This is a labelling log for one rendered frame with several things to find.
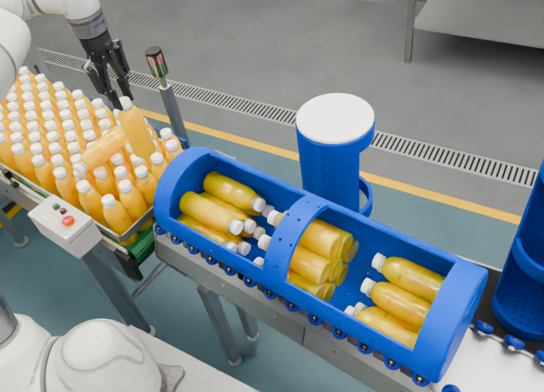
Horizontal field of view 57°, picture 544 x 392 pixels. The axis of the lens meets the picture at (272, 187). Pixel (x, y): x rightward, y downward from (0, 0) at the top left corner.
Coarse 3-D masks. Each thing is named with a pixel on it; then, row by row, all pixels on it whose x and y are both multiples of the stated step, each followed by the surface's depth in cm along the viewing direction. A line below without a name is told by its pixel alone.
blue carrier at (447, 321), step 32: (192, 160) 144; (224, 160) 147; (160, 192) 144; (256, 192) 159; (288, 192) 149; (160, 224) 150; (288, 224) 125; (352, 224) 140; (384, 224) 126; (224, 256) 136; (256, 256) 153; (288, 256) 123; (416, 256) 132; (448, 256) 115; (288, 288) 125; (352, 288) 141; (448, 288) 107; (480, 288) 113; (352, 320) 116; (448, 320) 104; (384, 352) 116; (416, 352) 108; (448, 352) 107
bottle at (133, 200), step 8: (128, 192) 161; (136, 192) 163; (128, 200) 162; (136, 200) 163; (144, 200) 169; (128, 208) 164; (136, 208) 165; (144, 208) 168; (136, 216) 167; (144, 224) 171
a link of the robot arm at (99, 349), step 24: (72, 336) 97; (96, 336) 97; (120, 336) 98; (48, 360) 99; (72, 360) 94; (96, 360) 93; (120, 360) 96; (144, 360) 102; (48, 384) 97; (72, 384) 94; (96, 384) 94; (120, 384) 96; (144, 384) 102
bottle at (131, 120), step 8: (120, 112) 144; (128, 112) 144; (136, 112) 145; (120, 120) 145; (128, 120) 144; (136, 120) 145; (144, 120) 149; (128, 128) 146; (136, 128) 147; (144, 128) 149; (128, 136) 149; (136, 136) 149; (144, 136) 150; (136, 144) 151; (144, 144) 152; (152, 144) 155; (136, 152) 154; (144, 152) 154; (152, 152) 156
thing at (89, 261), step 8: (88, 256) 169; (88, 264) 170; (96, 264) 173; (88, 272) 176; (96, 272) 174; (104, 272) 178; (96, 280) 176; (104, 280) 179; (104, 288) 181; (112, 288) 184; (104, 296) 188; (112, 296) 186; (120, 296) 189; (112, 304) 189; (120, 304) 191; (120, 312) 193; (128, 312) 197; (128, 320) 199
